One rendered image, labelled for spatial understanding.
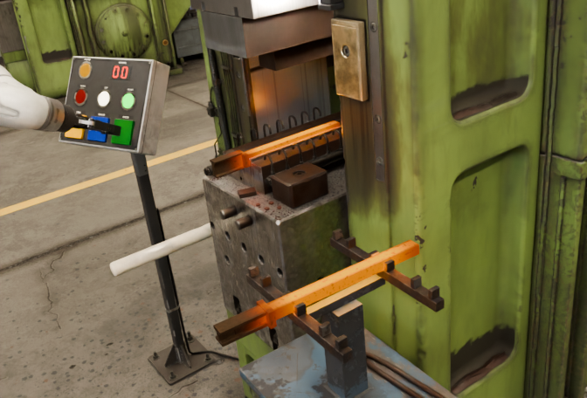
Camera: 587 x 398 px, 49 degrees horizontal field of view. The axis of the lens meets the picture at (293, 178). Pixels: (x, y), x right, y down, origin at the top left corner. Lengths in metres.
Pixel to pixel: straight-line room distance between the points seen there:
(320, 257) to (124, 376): 1.21
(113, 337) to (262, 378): 1.48
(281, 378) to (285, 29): 0.80
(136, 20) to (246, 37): 5.02
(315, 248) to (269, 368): 0.33
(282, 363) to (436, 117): 0.63
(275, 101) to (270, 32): 0.41
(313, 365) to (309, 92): 0.88
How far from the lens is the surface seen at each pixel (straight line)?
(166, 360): 2.57
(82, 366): 2.74
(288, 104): 1.94
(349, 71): 1.41
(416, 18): 1.28
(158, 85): 1.98
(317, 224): 1.58
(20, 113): 1.68
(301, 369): 1.44
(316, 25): 1.62
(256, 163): 1.63
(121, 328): 2.87
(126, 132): 1.96
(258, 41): 1.53
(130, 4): 6.52
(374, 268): 1.25
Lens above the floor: 1.62
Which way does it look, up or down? 25 degrees down
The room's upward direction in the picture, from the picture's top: 6 degrees counter-clockwise
